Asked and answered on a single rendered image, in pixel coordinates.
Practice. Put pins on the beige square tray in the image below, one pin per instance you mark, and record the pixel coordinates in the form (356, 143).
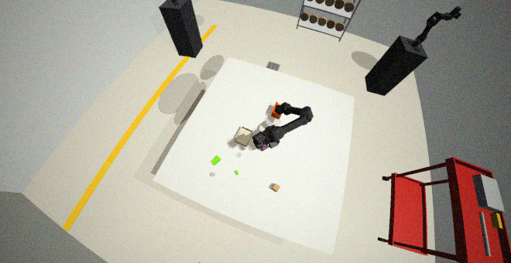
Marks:
(244, 135)

